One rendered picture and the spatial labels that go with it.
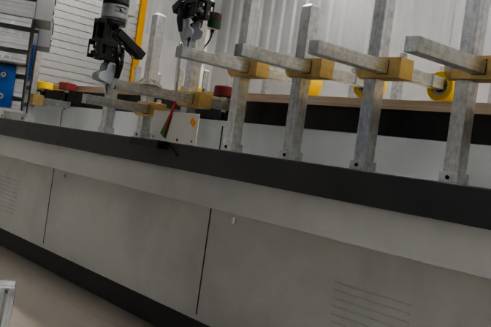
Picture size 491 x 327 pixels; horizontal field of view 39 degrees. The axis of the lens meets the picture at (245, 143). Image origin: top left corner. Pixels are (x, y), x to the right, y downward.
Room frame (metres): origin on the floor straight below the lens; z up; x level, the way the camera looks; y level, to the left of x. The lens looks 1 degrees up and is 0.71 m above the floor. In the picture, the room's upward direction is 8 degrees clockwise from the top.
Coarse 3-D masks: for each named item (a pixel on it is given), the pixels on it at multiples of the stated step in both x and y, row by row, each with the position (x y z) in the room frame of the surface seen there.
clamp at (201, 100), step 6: (198, 96) 2.15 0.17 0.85; (204, 96) 2.16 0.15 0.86; (210, 96) 2.17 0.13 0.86; (180, 102) 2.22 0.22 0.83; (192, 102) 2.17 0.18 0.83; (198, 102) 2.15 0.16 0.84; (204, 102) 2.16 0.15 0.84; (210, 102) 2.18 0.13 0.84; (198, 108) 2.21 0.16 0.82; (204, 108) 2.16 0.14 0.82; (210, 108) 2.18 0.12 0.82
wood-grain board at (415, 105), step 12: (216, 96) 2.44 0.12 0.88; (252, 96) 2.29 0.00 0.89; (264, 96) 2.25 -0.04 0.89; (276, 96) 2.20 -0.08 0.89; (288, 96) 2.16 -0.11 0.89; (312, 96) 2.08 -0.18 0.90; (324, 96) 2.05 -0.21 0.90; (336, 96) 2.01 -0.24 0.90; (384, 108) 1.87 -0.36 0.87; (396, 108) 1.84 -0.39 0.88; (408, 108) 1.81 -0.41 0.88; (420, 108) 1.78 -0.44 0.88; (432, 108) 1.76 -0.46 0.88; (444, 108) 1.73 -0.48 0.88; (480, 108) 1.65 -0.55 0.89
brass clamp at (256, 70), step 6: (240, 60) 2.01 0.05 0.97; (246, 60) 1.99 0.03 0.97; (252, 66) 1.97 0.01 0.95; (258, 66) 1.96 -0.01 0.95; (264, 66) 1.97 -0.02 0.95; (228, 72) 2.06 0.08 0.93; (234, 72) 2.03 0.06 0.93; (240, 72) 2.01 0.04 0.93; (252, 72) 1.97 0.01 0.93; (258, 72) 1.96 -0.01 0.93; (264, 72) 1.98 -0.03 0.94; (252, 78) 2.03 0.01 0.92; (258, 78) 2.00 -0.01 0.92; (264, 78) 1.98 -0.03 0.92
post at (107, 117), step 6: (126, 24) 2.61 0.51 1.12; (114, 90) 2.61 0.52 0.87; (108, 96) 2.60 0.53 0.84; (114, 96) 2.61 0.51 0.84; (108, 108) 2.60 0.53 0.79; (114, 108) 2.61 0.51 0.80; (102, 114) 2.62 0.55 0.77; (108, 114) 2.60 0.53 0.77; (114, 114) 2.62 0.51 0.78; (102, 120) 2.61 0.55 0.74; (108, 120) 2.60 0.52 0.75; (102, 126) 2.60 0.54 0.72; (108, 126) 2.60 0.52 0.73; (108, 132) 2.60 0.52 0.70
